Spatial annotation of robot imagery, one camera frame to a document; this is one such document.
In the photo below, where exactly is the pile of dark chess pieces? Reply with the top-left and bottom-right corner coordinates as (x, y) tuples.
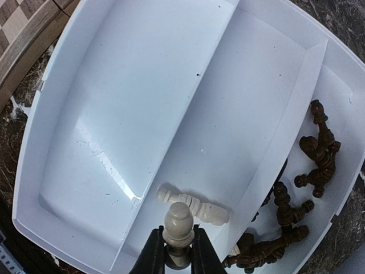
(222, 99), (342, 271)

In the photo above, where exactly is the wooden chess board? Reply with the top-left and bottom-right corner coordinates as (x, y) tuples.
(1, 1), (79, 109)

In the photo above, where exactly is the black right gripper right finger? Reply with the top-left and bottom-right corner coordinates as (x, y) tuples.
(191, 225), (227, 274)

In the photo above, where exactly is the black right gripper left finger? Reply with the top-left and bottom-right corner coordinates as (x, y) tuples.
(129, 225), (165, 274)

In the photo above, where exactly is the white divided plastic tray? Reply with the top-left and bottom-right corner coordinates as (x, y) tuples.
(12, 1), (364, 273)

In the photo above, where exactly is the pile of white chess pieces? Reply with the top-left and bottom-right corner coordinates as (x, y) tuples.
(156, 187), (230, 226)

